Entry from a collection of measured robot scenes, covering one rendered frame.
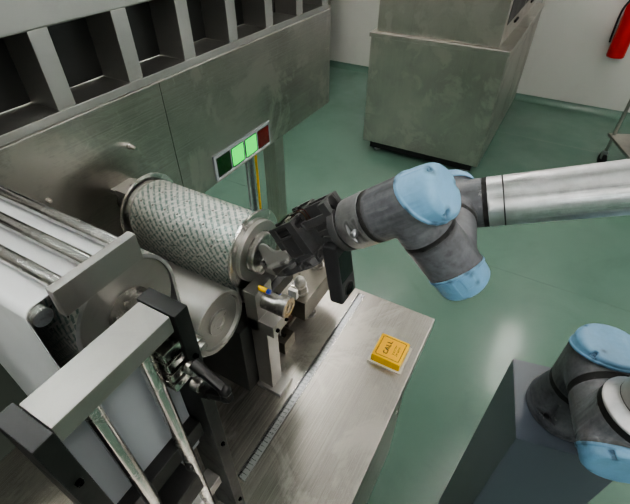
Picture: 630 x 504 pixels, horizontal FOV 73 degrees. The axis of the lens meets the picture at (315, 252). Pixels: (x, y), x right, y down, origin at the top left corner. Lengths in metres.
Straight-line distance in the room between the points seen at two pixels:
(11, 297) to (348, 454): 0.65
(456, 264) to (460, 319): 1.84
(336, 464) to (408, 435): 1.08
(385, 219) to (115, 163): 0.58
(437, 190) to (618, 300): 2.44
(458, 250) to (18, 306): 0.48
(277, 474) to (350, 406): 0.20
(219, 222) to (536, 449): 0.77
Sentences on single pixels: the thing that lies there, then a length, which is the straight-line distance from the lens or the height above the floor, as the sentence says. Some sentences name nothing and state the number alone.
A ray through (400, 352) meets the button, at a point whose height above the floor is 0.92.
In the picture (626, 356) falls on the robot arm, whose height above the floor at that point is 1.13.
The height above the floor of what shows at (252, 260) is 1.26.
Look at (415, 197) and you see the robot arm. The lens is 0.50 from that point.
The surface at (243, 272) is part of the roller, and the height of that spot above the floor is 1.24.
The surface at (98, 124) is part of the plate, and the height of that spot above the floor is 1.41.
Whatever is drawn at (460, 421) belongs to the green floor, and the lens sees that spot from 2.06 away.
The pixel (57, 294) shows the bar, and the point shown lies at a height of 1.45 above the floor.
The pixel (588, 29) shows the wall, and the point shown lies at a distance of 5.05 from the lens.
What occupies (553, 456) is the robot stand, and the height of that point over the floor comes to 0.87.
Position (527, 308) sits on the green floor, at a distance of 2.59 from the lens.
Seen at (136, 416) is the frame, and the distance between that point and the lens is 0.51.
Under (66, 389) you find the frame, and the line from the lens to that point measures 0.41.
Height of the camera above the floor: 1.74
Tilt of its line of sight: 41 degrees down
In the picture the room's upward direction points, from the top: straight up
